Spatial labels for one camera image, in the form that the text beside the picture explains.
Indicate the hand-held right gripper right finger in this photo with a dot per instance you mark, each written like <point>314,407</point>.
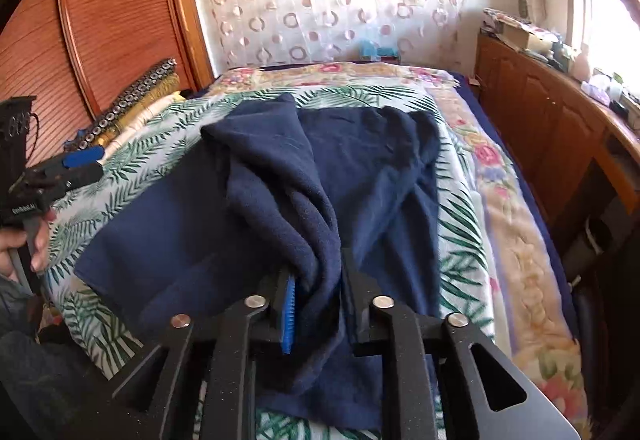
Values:
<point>357,300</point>

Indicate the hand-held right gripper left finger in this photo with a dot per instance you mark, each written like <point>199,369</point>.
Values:
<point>288,320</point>

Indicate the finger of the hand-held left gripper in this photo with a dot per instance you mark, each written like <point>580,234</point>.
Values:
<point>80,179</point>
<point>80,158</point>

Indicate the navy blue towel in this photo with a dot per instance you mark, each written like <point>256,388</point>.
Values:
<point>150,230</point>

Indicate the navy fleece garment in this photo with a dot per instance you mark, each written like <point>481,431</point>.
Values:
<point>280,180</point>

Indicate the person's left hand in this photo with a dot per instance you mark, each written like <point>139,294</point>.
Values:
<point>42,240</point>

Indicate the navy circle-patterned folded quilt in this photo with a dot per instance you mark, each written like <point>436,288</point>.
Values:
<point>135,95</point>

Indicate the beige folded blanket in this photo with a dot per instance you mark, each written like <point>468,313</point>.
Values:
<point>157,113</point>

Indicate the mustard folded blanket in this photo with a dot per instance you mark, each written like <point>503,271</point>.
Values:
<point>162,88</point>

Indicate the slatted wooden wardrobe door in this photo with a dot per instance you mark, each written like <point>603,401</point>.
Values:
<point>110,20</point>

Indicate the floral blanket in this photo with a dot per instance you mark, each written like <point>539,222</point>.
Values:
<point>525,245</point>

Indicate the person's dark clothing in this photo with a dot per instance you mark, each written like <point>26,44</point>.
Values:
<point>40,370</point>

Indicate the blue plastic bag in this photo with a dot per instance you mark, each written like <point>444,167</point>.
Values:
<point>372,49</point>

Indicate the wooden cabinet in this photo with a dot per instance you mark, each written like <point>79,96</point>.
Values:
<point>540,120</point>

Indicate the cardboard box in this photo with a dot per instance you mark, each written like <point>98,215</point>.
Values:
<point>522,40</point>

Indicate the floral printed box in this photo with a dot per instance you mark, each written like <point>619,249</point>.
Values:
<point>495,18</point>

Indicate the grey round appliance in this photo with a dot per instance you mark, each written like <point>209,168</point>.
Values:
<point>523,5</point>

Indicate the window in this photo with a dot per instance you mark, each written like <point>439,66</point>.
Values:
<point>610,20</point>

